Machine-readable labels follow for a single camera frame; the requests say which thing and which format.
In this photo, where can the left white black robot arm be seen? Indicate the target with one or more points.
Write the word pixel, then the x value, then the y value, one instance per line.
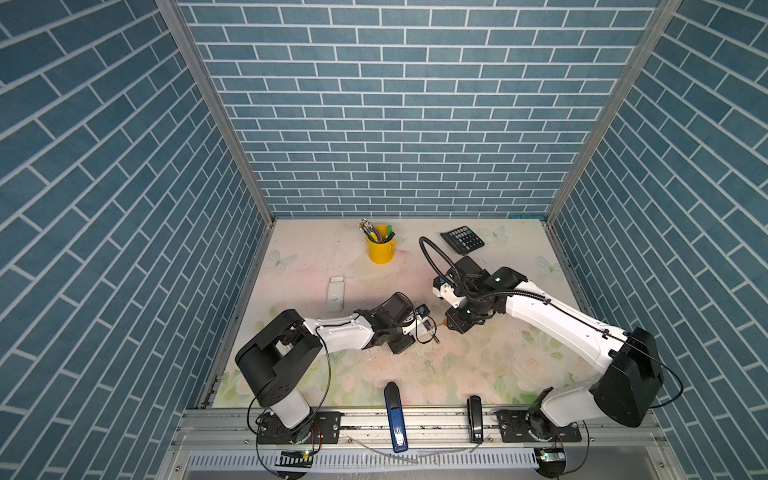
pixel 275 360

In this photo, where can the black desk calculator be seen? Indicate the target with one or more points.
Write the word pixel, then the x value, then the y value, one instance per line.
pixel 463 240

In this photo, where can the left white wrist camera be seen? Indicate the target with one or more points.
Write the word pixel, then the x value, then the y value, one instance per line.
pixel 423 328

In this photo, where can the blue black clamp handle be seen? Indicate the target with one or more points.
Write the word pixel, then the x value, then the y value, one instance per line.
pixel 395 416

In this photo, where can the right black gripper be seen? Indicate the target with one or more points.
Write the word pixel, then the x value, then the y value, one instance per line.
pixel 457 324

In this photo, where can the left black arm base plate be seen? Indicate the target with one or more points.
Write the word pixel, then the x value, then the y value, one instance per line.
pixel 324 427

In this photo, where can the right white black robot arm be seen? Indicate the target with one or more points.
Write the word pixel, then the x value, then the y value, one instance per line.
pixel 628 371

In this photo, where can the white remote control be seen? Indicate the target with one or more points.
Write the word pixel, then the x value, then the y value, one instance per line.
pixel 335 294

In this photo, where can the yellow metal pen cup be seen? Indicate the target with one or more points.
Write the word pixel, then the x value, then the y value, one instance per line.
pixel 381 253

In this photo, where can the aluminium front rail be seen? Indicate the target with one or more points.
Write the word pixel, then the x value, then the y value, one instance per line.
pixel 449 427

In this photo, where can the bundle of pencils in cup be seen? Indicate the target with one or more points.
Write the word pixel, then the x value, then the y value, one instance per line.
pixel 370 231

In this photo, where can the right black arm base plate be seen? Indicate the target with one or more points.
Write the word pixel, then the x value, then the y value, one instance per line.
pixel 521 426

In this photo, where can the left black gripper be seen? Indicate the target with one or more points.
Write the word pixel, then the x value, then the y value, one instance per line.
pixel 402 345

